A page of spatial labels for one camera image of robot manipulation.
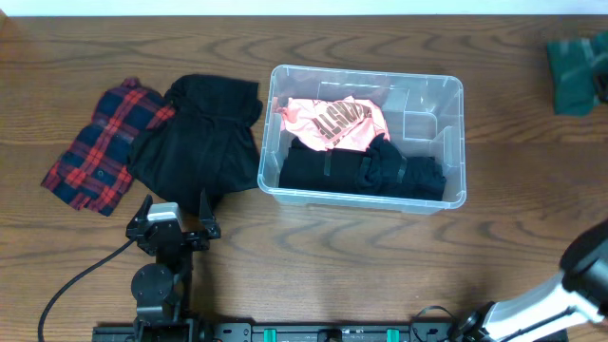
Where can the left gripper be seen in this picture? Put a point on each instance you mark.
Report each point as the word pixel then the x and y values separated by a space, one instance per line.
pixel 209 230

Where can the green taped cloth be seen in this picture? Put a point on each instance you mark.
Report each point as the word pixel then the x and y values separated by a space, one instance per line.
pixel 571 63

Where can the large black garment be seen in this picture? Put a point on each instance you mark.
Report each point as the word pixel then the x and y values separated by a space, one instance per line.
pixel 207 148

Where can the red navy plaid shirt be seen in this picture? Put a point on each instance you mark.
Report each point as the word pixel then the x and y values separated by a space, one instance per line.
pixel 92 173

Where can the black taped cloth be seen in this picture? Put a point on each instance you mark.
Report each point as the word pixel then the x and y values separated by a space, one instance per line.
pixel 328 171

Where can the pink printed shirt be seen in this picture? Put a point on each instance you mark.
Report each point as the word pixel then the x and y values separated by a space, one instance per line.
pixel 350 124

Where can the navy cloth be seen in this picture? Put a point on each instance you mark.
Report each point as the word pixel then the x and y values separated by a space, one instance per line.
pixel 385 172

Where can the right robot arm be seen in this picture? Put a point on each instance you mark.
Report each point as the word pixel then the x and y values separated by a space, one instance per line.
pixel 577 294

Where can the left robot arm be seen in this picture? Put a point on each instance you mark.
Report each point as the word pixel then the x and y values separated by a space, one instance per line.
pixel 162 289

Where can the clear plastic storage bin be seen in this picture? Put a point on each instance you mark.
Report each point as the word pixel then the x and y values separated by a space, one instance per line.
pixel 425 116

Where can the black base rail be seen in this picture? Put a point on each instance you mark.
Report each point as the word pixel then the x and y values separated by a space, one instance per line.
pixel 245 332

